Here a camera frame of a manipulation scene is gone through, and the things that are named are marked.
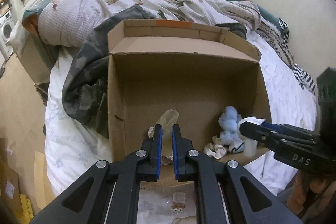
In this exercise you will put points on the patterned knitted blanket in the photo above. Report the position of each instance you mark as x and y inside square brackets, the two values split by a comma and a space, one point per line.
[275, 40]

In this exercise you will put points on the black white striped cloth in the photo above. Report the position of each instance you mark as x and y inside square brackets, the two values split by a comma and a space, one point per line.
[283, 27]

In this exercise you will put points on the teddy print quilt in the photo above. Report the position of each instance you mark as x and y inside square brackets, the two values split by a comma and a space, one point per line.
[78, 3]

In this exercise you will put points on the translucent silicone item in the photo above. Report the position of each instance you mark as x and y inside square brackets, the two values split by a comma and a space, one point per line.
[169, 119]

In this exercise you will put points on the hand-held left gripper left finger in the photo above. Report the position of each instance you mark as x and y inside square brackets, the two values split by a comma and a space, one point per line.
[157, 150]

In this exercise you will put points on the brown cardboard box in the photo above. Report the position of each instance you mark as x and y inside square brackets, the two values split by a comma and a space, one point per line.
[189, 82]

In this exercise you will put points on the navy white striped garment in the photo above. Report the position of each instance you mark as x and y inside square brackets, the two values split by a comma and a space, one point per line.
[304, 79]

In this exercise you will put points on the white fluffy cloth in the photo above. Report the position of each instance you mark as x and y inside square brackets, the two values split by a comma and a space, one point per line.
[248, 120]

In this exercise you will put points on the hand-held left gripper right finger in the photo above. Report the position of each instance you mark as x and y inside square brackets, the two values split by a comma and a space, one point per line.
[175, 150]

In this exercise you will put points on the white washing machine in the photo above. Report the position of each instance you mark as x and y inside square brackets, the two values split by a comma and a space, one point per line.
[6, 29]

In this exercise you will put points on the grey camouflage garment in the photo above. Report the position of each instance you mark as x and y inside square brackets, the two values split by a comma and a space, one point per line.
[86, 77]

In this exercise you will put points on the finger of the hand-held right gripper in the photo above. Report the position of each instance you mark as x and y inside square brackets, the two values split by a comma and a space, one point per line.
[257, 134]
[275, 127]

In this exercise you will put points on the white and blue sock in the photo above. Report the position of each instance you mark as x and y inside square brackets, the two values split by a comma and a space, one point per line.
[236, 148]

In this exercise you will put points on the cream scrunchie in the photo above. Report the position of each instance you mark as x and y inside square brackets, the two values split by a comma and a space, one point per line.
[215, 149]

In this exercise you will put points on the dark olive knit garment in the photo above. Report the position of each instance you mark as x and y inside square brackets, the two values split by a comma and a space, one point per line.
[237, 29]

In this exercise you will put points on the person's right hand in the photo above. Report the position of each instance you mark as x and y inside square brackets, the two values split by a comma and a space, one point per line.
[315, 192]

